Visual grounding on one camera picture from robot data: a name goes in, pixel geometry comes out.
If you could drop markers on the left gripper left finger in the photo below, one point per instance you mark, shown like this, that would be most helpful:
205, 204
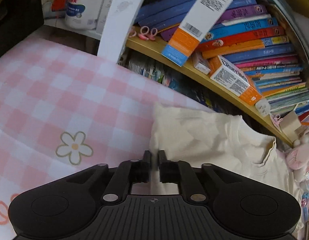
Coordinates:
125, 176

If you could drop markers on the white power adapter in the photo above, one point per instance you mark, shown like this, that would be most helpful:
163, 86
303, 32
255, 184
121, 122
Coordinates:
263, 107

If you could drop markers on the cream t-shirt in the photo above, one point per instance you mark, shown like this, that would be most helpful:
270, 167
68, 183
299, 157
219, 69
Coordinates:
251, 193

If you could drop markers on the pink white plush bunny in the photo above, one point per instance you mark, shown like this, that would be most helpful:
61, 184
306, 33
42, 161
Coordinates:
298, 158

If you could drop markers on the pink checkered desk mat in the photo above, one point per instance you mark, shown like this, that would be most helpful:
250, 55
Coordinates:
63, 110

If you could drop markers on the wooden white bookshelf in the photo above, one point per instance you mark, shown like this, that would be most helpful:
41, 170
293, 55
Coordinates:
287, 17

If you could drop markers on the white orange toothpaste box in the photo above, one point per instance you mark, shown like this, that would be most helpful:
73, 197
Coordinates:
229, 76

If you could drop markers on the white green milk tin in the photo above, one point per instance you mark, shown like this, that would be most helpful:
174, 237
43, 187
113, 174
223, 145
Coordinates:
83, 14

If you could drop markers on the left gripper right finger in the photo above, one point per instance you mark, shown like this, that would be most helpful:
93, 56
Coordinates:
182, 174

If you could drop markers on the beige pen holder organizer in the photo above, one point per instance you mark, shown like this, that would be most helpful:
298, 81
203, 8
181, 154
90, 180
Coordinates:
289, 124

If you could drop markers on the usmile white orange box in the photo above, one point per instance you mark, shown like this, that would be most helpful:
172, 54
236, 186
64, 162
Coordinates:
197, 23

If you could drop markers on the row of leaning books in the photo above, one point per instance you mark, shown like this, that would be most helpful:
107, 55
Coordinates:
258, 38

